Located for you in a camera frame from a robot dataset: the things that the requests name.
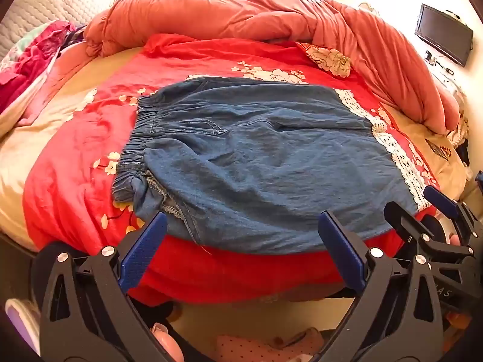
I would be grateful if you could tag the black flat-screen television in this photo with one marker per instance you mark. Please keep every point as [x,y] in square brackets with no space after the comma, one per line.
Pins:
[445,34]

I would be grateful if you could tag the pink dotted cloth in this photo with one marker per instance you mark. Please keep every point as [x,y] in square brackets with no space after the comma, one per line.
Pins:
[260,348]

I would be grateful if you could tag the white shoe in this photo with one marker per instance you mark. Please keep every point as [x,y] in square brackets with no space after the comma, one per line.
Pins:
[20,320]

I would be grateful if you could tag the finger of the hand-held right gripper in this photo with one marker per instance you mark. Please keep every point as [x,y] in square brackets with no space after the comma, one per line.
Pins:
[440,199]
[409,226]

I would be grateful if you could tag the pink slipper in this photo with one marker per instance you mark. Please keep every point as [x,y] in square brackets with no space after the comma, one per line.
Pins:
[168,343]

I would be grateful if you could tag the red floral bedsheet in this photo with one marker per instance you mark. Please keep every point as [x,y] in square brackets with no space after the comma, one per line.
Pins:
[75,181]

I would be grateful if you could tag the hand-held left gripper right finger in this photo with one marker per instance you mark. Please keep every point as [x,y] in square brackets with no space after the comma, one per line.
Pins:
[341,250]

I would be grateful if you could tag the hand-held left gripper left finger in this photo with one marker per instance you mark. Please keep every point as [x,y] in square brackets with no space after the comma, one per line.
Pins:
[143,250]

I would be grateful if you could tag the white quilted pillow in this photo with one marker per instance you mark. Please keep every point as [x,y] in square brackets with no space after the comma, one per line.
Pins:
[56,3]

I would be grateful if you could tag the coral pink quilt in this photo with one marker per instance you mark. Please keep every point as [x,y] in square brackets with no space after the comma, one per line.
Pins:
[234,15]

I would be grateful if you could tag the blue denim skirt lace hem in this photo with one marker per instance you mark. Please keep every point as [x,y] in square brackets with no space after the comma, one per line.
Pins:
[256,158]

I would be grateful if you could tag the dark cloth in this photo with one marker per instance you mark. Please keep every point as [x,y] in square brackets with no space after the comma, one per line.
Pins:
[462,152]

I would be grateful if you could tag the pink clothes pile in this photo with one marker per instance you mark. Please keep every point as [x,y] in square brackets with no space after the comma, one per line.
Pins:
[26,64]

